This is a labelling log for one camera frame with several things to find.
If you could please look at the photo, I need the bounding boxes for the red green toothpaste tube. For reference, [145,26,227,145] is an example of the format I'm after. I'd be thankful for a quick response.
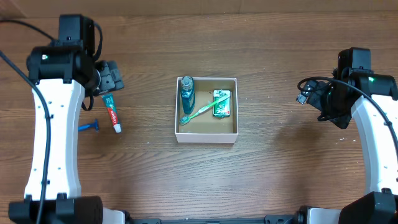
[101,93,122,133]

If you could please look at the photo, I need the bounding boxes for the blue disposable razor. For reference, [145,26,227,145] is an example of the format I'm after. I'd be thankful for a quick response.
[78,119,99,132]

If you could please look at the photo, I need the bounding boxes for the blue mouthwash bottle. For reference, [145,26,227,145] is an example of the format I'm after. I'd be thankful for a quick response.
[180,76,195,114]

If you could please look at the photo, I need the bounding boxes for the green white toothbrush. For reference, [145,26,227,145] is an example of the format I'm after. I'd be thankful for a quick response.
[180,95,229,125]

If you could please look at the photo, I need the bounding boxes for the green white soap bar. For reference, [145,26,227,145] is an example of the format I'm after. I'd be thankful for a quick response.
[213,90,231,118]

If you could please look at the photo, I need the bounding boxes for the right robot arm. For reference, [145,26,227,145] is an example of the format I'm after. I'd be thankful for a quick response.
[291,47,397,223]

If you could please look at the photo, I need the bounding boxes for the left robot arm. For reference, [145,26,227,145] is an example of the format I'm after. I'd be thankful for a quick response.
[8,14,129,224]

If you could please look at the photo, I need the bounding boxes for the white open cardboard box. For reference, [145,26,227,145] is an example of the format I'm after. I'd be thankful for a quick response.
[174,77,239,144]

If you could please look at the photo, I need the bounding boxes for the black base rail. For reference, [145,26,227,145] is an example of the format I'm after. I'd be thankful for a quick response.
[126,215,294,224]

